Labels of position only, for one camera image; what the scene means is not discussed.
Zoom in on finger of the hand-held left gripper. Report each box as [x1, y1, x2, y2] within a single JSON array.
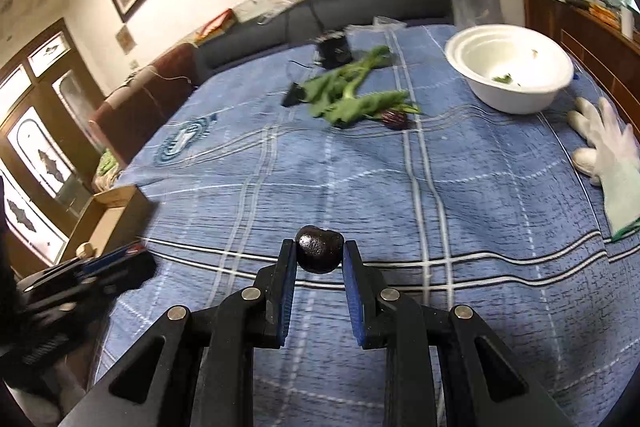
[[80, 245, 157, 300]]

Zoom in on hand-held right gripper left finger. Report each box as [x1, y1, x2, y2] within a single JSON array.
[[60, 238, 298, 427]]

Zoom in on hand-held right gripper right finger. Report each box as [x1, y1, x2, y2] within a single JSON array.
[[342, 239, 583, 427]]

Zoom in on dark plum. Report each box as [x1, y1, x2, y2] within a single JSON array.
[[295, 225, 345, 275]]

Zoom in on shallow cardboard box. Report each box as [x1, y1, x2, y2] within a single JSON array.
[[59, 184, 153, 265]]

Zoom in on patterned brown blanket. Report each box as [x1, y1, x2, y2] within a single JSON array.
[[94, 174, 122, 194]]

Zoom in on green cloth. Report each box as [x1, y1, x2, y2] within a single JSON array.
[[95, 149, 121, 178]]

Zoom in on blue plaid tablecloth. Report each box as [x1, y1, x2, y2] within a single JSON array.
[[92, 24, 640, 427]]

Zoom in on wooden glass-pane door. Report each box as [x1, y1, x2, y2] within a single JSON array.
[[0, 19, 108, 268]]

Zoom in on brown armchair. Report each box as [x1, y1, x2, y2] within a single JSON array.
[[89, 42, 201, 168]]

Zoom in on dark purple fruit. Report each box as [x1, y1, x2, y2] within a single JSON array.
[[381, 107, 408, 130]]

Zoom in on green leafy vegetables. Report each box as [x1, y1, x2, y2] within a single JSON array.
[[302, 45, 421, 128]]

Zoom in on black electronic device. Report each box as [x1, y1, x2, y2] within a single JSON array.
[[315, 32, 353, 68]]

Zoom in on flat red box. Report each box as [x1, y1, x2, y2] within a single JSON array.
[[194, 9, 236, 45]]

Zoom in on black leather sofa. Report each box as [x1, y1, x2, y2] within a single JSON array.
[[192, 0, 453, 88]]

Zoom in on white bowl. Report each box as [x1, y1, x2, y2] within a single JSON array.
[[444, 24, 575, 115]]

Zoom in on white work glove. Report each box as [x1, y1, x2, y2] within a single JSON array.
[[567, 97, 640, 243]]

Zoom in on wooden cabinet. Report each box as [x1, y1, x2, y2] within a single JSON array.
[[532, 0, 640, 108]]

